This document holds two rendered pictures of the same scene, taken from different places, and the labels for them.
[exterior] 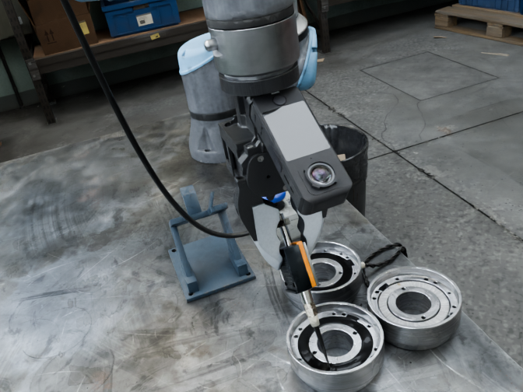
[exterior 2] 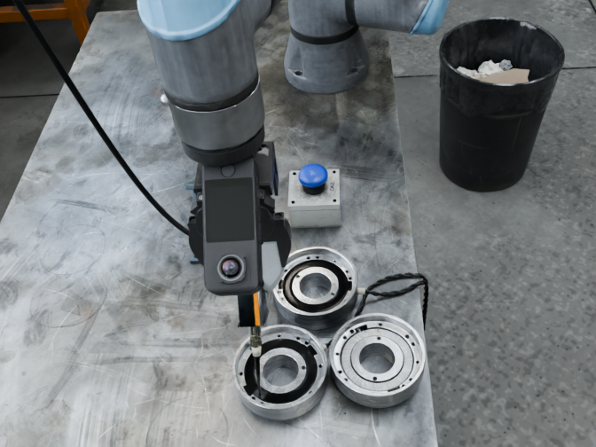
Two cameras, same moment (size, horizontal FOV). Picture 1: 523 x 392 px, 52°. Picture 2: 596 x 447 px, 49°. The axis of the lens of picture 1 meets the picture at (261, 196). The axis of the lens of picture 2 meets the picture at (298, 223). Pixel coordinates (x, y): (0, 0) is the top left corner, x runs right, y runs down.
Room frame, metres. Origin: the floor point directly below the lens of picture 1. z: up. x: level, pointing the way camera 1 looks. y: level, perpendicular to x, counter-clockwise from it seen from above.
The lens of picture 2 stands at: (0.08, -0.23, 1.47)
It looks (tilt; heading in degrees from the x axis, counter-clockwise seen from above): 47 degrees down; 21
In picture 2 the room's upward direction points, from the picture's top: 7 degrees counter-clockwise
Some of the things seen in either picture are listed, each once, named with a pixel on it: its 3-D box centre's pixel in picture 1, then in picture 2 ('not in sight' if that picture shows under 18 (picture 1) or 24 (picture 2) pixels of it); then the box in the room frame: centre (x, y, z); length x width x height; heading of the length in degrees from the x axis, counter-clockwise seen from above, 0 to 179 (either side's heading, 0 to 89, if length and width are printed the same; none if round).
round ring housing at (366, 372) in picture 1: (335, 348); (281, 373); (0.42, -0.05, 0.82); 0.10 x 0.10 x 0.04
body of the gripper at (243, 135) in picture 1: (265, 127); (232, 172); (0.47, -0.01, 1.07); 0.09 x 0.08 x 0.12; 15
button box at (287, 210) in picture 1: (275, 215); (315, 194); (0.69, -0.02, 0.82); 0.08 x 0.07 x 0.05; 15
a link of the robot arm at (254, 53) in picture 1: (251, 45); (213, 105); (0.46, -0.01, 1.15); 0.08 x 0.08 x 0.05
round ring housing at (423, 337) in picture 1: (413, 308); (376, 362); (0.46, -0.15, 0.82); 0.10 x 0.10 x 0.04
